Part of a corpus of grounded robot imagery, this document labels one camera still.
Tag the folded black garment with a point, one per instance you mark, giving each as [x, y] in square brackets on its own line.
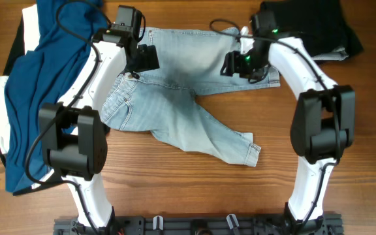
[319, 23]

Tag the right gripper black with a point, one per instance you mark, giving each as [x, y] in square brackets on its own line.
[234, 61]

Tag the dark blue shirt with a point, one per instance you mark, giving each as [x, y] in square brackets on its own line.
[79, 22]

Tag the black garment in pile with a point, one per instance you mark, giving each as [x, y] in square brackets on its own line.
[17, 50]

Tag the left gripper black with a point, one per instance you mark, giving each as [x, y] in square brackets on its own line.
[149, 58]

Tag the folded grey garment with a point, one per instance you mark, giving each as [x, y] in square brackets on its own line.
[338, 54]

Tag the light blue denim jeans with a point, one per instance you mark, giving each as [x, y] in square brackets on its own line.
[162, 101]

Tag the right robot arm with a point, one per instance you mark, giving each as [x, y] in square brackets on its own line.
[323, 123]

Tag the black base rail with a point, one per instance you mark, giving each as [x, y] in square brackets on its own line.
[259, 224]

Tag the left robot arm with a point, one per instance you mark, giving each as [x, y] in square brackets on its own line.
[72, 136]

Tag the white garment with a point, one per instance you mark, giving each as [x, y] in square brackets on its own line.
[31, 29]

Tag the left white rail clip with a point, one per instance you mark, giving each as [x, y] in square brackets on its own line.
[158, 222]

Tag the white rail clip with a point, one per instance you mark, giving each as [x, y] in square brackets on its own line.
[158, 222]
[232, 221]

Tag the right white rail clip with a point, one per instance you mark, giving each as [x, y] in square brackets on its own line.
[232, 221]

